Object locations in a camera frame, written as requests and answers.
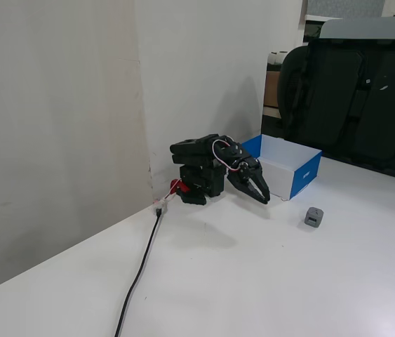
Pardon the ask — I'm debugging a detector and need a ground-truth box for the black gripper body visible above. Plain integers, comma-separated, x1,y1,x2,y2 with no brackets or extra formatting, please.
214,134,262,183

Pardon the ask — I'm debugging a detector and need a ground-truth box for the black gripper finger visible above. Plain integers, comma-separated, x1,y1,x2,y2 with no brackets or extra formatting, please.
226,171,268,206
250,164,272,204

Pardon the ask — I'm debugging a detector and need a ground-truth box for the small gray block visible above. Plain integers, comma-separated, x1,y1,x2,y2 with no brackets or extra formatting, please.
304,206,326,228

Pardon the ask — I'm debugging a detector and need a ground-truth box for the blue and white cardboard box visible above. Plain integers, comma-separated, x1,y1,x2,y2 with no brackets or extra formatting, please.
241,133,323,201

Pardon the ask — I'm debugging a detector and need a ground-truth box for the brown cardboard box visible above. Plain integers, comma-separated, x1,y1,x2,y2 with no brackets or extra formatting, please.
264,70,282,108

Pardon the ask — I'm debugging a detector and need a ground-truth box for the red table clamp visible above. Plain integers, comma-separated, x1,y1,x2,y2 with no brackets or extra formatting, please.
170,178,192,194

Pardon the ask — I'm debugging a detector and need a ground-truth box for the large black seat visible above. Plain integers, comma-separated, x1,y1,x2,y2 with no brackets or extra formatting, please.
276,16,395,184

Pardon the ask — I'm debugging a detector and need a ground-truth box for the white and red servo wire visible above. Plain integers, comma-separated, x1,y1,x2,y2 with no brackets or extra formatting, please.
211,138,241,173

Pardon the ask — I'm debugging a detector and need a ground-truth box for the white cable connector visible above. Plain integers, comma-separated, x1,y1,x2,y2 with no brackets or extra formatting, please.
150,196,170,216

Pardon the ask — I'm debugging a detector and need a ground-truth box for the black power cable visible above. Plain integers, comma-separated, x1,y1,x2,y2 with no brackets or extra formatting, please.
113,207,165,337

